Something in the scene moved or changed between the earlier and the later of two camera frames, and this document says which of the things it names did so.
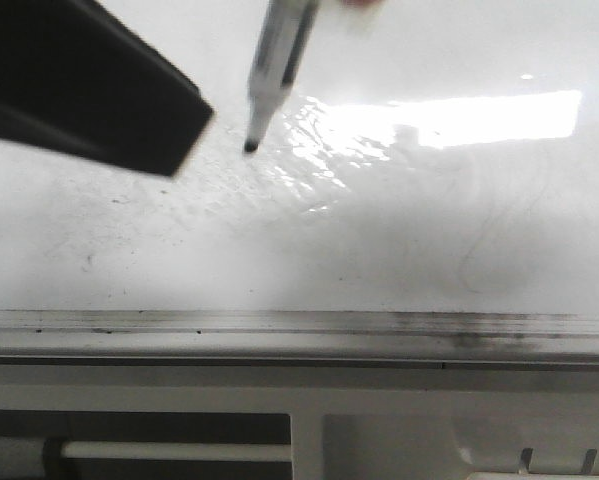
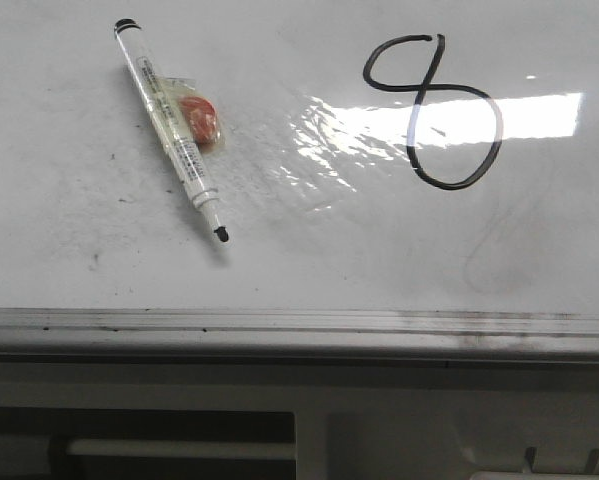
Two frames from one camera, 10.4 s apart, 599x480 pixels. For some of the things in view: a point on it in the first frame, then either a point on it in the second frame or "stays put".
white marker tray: x=298 y=422 stays put
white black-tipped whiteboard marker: x=286 y=32 → x=170 y=122
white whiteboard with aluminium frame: x=439 y=186 stays put
